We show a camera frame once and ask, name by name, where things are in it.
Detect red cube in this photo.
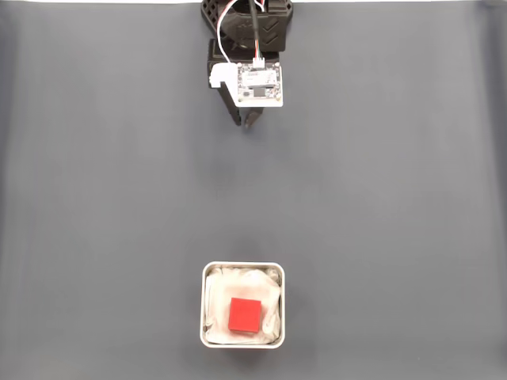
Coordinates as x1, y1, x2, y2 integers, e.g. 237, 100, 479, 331
227, 297, 263, 334

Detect square metal box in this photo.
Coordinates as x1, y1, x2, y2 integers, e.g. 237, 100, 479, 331
200, 260, 286, 349

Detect grey table mat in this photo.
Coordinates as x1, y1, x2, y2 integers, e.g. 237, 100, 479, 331
0, 2, 507, 380

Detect white crumpled cloth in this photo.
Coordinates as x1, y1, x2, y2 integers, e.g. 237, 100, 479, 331
204, 265, 283, 344

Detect red white black servo wire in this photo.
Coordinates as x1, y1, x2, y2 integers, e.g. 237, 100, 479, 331
215, 0, 238, 64

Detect black camera cable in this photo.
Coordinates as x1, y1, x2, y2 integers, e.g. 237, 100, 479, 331
248, 0, 265, 61

